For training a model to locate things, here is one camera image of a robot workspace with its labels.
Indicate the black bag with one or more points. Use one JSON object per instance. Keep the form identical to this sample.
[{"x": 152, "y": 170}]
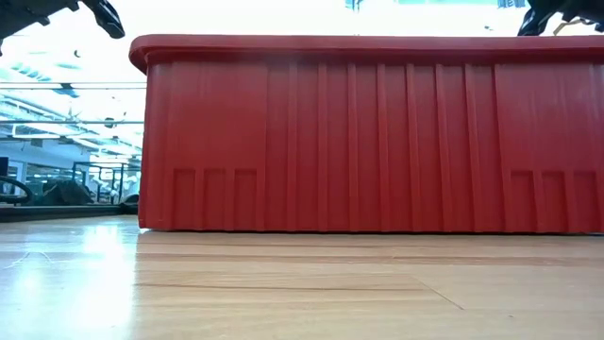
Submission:
[{"x": 66, "y": 194}]

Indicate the red plastic bin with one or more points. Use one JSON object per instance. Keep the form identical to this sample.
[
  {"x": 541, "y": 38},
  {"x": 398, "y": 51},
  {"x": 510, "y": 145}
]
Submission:
[{"x": 330, "y": 141}]

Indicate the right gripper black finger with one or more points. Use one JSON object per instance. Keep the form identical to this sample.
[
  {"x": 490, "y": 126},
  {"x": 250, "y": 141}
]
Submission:
[{"x": 533, "y": 22}]

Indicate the dark horizontal bar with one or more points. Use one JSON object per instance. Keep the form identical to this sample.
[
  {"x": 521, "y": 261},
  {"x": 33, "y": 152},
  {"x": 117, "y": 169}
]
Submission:
[{"x": 61, "y": 213}]

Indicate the black metal railing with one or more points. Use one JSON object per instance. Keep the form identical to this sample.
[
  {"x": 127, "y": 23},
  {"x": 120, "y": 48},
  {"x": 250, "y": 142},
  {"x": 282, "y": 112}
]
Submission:
[{"x": 108, "y": 179}]

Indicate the black curved chair armrest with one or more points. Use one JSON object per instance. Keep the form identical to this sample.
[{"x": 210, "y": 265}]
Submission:
[{"x": 21, "y": 186}]

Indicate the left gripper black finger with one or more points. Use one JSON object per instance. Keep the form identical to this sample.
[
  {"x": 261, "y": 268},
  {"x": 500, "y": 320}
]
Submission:
[{"x": 111, "y": 21}]

